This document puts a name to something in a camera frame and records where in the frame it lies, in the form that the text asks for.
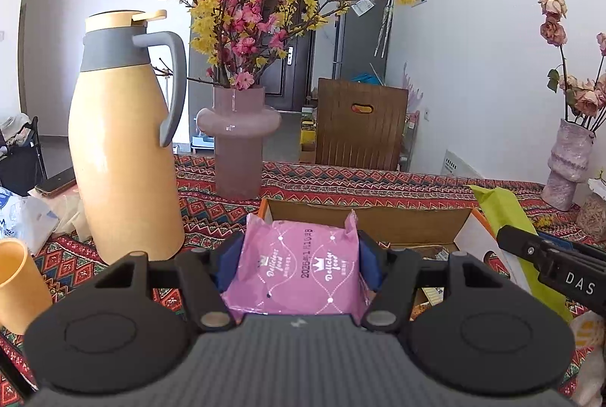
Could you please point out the grey refrigerator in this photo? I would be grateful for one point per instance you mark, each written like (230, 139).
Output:
(360, 52)

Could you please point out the pink snack packet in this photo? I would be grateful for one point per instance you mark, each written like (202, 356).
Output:
(298, 268)

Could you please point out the lime green snack packet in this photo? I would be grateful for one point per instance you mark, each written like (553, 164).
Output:
(519, 244)

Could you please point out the dried pink roses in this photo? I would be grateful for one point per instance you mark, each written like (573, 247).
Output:
(582, 85)

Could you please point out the red cardboard pumpkin box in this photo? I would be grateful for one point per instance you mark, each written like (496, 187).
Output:
(453, 229)

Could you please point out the white plastic bag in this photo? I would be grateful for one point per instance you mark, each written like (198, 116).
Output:
(27, 219)

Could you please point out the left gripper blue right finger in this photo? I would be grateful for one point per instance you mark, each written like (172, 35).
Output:
(392, 276)

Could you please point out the clear jar of seeds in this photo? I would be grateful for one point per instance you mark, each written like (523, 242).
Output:
(592, 215)

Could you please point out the dark brown entrance door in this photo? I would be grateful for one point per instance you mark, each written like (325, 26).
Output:
(287, 82)

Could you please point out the textured mauve ceramic vase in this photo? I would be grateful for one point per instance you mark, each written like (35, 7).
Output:
(568, 163)

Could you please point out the yellow ceramic mug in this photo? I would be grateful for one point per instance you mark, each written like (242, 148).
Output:
(24, 295)

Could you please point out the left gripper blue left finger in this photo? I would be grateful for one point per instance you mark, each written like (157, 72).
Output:
(204, 275)

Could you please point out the wooden slatted chair back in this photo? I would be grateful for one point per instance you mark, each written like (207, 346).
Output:
(359, 125)

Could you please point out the pink glass vase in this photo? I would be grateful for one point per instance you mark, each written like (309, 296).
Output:
(239, 121)

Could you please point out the yellow thermos jug grey handle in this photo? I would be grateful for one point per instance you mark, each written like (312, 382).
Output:
(126, 106)

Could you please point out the patterned red tablecloth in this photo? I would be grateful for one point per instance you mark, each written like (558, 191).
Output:
(118, 334)

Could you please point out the black folding chair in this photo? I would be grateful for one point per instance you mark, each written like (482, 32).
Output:
(22, 166)

